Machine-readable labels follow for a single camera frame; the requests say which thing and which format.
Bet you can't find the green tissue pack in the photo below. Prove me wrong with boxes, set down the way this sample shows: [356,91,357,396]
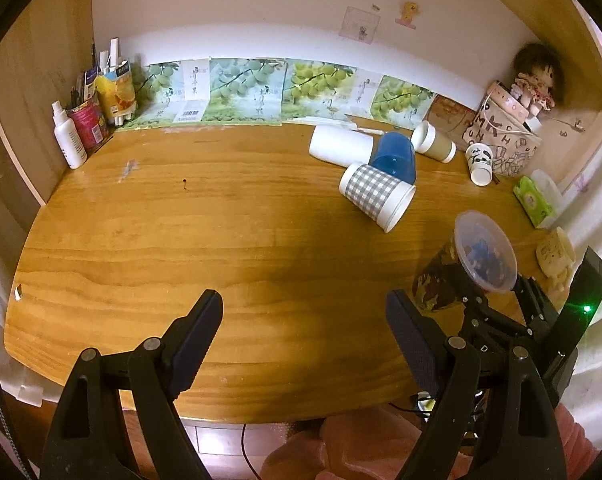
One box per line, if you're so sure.
[512,176,557,230]

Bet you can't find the red tin can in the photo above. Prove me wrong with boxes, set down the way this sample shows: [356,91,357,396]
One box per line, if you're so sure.
[68,100,110,151]

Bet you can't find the letter print fabric bag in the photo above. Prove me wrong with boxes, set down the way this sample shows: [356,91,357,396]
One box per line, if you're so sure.
[464,94,543,177]

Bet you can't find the brown haired doll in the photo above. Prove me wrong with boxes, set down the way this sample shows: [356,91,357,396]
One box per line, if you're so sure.
[510,43,564,117]

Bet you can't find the plain white cup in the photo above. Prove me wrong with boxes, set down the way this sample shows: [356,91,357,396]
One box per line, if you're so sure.
[309,125,378,166]

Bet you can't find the grey checked paper cup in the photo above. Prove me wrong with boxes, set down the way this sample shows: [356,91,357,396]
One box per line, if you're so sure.
[339,161,417,234]

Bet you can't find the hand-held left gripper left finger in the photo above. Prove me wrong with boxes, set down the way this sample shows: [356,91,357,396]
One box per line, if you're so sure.
[40,289,224,480]

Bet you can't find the white curtain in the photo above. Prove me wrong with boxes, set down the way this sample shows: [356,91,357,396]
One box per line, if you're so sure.
[556,25,602,461]

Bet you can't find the yellow fruit print carton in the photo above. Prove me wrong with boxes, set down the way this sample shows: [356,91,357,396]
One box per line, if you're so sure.
[96,60,140,128]

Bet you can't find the yellow duck wall sticker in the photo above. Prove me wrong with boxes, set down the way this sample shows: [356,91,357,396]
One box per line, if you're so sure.
[395,1,423,29]

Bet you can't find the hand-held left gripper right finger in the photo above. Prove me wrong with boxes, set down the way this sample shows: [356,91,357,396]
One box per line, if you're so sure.
[386,289,568,480]

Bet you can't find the black cable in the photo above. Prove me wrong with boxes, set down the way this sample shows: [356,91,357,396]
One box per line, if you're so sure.
[240,422,264,480]

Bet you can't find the white tubes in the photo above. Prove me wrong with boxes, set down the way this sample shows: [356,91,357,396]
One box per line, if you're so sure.
[100,38,122,73]

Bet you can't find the dark patterned cup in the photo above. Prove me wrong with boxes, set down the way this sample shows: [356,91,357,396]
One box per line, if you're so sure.
[412,211,518,313]

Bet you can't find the grape print cardboard panel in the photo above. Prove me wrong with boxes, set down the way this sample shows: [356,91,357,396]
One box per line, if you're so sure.
[281,59,358,122]
[116,62,182,132]
[370,75,436,125]
[201,57,288,125]

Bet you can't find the beige and white cup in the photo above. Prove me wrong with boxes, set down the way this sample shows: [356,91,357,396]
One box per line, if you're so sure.
[411,120,457,164]

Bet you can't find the pink wall sticker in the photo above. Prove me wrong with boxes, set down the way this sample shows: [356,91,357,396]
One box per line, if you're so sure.
[339,6,382,43]

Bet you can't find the person's pink clothing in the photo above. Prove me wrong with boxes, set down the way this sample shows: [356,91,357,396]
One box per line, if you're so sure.
[263,402,602,480]

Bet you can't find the white spray bottle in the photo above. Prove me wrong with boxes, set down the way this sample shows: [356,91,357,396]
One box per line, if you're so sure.
[51,101,88,170]

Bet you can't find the blue and white packet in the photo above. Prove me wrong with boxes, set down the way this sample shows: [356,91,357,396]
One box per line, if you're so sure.
[83,62,102,103]

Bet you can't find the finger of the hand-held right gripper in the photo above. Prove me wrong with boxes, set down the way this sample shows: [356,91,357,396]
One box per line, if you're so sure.
[461,294,528,354]
[514,276,562,361]

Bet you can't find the panda print paper cup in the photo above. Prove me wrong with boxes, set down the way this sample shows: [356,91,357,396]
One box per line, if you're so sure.
[465,143,493,186]

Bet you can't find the brown cardboard panel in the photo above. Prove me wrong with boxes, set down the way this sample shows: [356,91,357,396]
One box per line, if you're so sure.
[425,94,478,147]

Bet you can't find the pink box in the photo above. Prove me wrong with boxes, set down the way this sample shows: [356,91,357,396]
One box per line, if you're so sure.
[486,80,532,122]

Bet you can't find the blue plastic cup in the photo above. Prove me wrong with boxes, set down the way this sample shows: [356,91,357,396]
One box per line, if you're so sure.
[369,132,417,185]

